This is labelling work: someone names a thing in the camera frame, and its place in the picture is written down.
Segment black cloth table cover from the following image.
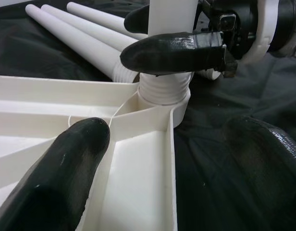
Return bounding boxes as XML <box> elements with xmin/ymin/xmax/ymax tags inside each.
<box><xmin>0</xmin><ymin>0</ymin><xmax>296</xmax><ymax>231</ymax></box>

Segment white plastic table top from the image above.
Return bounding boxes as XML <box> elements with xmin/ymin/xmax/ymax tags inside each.
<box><xmin>0</xmin><ymin>74</ymin><xmax>192</xmax><ymax>231</ymax></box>

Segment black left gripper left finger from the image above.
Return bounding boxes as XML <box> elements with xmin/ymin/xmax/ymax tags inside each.
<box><xmin>0</xmin><ymin>117</ymin><xmax>111</xmax><ymax>231</ymax></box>

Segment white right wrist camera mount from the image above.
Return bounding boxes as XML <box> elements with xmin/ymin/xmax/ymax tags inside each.
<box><xmin>240</xmin><ymin>0</ymin><xmax>282</xmax><ymax>65</ymax></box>

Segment white plastic table leg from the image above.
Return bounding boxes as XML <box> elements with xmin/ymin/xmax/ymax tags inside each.
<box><xmin>40</xmin><ymin>3</ymin><xmax>139</xmax><ymax>52</ymax></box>
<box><xmin>65</xmin><ymin>1</ymin><xmax>222</xmax><ymax>80</ymax></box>
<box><xmin>25</xmin><ymin>5</ymin><xmax>140</xmax><ymax>84</ymax></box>
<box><xmin>137</xmin><ymin>0</ymin><xmax>199</xmax><ymax>106</ymax></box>

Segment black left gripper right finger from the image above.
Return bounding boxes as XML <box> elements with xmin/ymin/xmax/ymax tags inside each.
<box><xmin>223</xmin><ymin>115</ymin><xmax>296</xmax><ymax>231</ymax></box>

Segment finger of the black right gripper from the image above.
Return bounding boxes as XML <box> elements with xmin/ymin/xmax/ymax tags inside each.
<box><xmin>123</xmin><ymin>2</ymin><xmax>151</xmax><ymax>35</ymax></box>
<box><xmin>119</xmin><ymin>32</ymin><xmax>226</xmax><ymax>75</ymax></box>

